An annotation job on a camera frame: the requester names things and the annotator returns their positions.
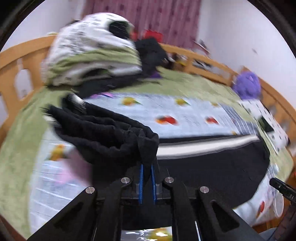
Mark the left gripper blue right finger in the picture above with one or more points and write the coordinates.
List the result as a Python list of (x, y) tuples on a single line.
[(154, 184)]

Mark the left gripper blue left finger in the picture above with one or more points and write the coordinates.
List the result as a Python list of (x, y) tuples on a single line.
[(141, 184)]

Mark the red object behind bed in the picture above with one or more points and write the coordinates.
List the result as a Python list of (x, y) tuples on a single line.
[(147, 34)]

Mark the white green patterned quilt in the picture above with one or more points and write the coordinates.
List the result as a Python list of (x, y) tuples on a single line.
[(100, 40)]

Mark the black clothes pile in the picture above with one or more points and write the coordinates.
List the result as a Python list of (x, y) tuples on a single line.
[(96, 81)]

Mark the black pants with white stripe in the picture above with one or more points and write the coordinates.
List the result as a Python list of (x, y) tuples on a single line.
[(232, 164)]

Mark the wooden bed frame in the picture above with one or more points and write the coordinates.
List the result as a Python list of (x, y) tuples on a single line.
[(33, 52)]

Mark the green fleece bed sheet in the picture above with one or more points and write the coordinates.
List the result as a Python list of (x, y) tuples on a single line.
[(19, 150)]

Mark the purple plush toy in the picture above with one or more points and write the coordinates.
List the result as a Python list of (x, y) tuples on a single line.
[(247, 86)]

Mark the fruit print plastic mat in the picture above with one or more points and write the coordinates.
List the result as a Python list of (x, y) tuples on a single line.
[(61, 172)]

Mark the white black-dotted pillow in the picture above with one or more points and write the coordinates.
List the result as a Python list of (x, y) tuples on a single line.
[(267, 122)]

